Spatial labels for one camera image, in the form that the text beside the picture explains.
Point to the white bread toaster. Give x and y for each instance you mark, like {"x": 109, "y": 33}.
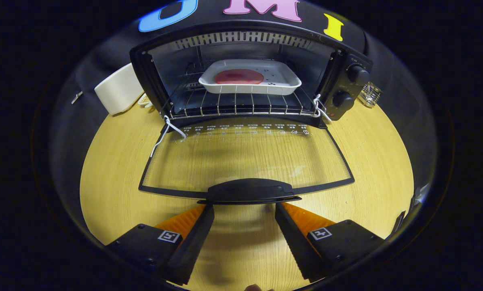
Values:
{"x": 118, "y": 91}

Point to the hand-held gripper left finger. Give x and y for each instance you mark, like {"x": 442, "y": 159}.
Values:
{"x": 192, "y": 246}

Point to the metal clip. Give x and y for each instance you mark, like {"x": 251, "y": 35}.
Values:
{"x": 76, "y": 97}

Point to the black toaster oven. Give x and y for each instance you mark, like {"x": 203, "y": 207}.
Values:
{"x": 338, "y": 87}

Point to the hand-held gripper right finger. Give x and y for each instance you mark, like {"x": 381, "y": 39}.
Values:
{"x": 296, "y": 242}

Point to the white rectangular dish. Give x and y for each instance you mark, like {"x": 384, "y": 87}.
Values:
{"x": 281, "y": 79}

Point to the pink ham slice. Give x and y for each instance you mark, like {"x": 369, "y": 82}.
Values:
{"x": 239, "y": 76}

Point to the black backdrop cloth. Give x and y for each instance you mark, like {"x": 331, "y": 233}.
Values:
{"x": 104, "y": 52}

